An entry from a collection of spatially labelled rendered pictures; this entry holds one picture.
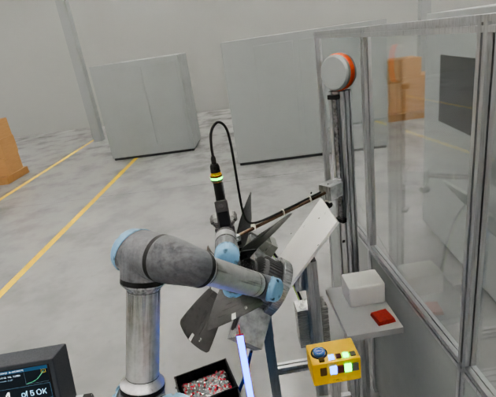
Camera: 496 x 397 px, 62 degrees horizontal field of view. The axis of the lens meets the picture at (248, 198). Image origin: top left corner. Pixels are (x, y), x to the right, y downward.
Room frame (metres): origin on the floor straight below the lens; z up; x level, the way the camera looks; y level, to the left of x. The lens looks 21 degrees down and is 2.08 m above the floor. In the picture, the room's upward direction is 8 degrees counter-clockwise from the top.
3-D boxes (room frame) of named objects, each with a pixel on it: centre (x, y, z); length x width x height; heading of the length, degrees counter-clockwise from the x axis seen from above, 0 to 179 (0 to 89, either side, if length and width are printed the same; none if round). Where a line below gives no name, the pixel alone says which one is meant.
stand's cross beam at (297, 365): (1.59, -0.11, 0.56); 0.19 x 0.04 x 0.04; 92
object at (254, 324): (1.40, 0.07, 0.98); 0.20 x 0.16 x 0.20; 92
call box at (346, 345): (1.09, -0.20, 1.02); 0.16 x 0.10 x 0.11; 92
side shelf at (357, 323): (1.58, -0.44, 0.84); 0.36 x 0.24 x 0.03; 2
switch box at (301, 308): (1.68, -0.23, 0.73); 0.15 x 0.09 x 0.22; 92
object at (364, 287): (1.65, -0.47, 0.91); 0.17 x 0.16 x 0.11; 92
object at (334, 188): (1.82, -0.40, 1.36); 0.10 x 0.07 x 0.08; 127
